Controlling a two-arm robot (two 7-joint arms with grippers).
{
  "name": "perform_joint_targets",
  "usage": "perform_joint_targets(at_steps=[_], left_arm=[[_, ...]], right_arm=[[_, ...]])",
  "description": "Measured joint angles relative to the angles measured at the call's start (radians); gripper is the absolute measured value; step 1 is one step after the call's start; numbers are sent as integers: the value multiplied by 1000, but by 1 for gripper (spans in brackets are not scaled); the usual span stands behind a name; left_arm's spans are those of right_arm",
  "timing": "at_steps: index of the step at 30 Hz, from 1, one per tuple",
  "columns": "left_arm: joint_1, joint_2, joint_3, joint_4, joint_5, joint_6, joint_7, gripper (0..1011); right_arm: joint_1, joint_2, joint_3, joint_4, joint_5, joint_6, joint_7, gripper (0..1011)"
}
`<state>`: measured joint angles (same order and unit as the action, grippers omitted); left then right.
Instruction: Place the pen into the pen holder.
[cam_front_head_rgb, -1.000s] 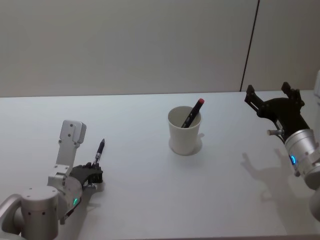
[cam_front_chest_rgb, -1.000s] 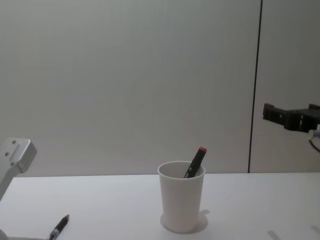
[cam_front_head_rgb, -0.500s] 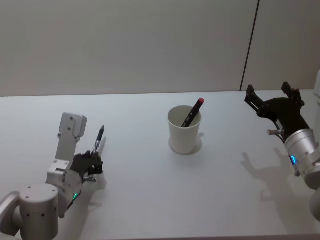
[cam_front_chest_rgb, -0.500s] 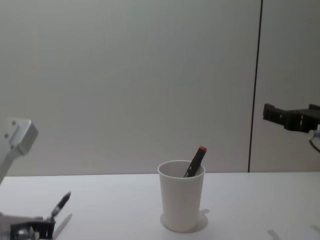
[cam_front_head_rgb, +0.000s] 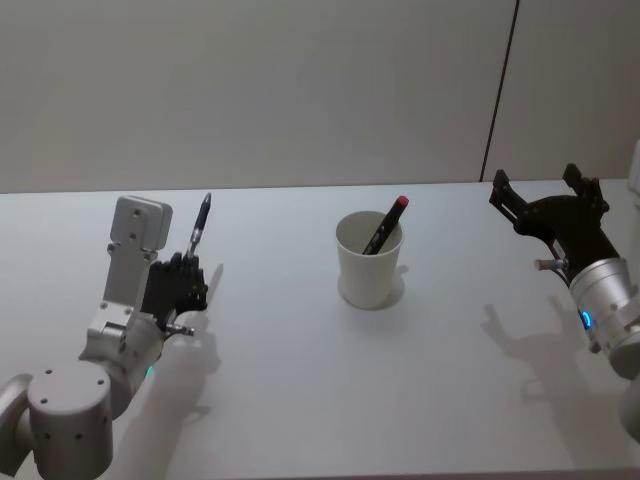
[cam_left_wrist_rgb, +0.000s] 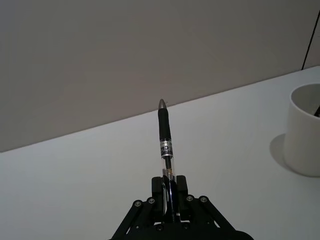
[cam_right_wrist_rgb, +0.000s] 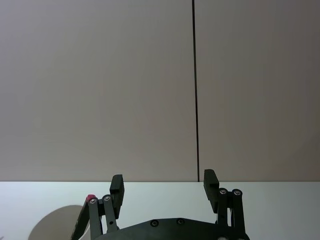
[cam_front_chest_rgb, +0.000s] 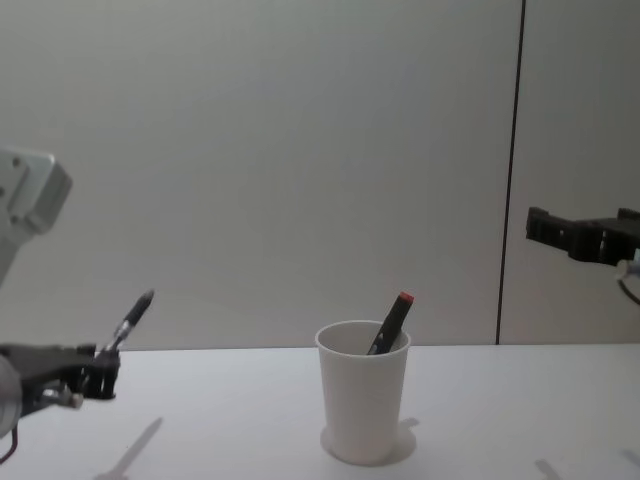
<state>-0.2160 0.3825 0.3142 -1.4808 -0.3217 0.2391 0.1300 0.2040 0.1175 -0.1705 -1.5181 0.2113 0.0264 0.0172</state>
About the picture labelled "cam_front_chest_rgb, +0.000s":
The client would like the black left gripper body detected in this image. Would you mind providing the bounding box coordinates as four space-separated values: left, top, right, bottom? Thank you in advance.
0 343 87 417

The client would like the black pen with silver collar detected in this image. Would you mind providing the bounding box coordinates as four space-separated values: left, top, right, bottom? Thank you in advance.
102 288 156 352

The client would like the black marker with red cap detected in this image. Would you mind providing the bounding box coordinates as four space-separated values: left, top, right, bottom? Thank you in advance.
365 291 416 357

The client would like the white paper cup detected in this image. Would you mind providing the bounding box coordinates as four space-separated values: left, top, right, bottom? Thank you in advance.
314 320 412 466

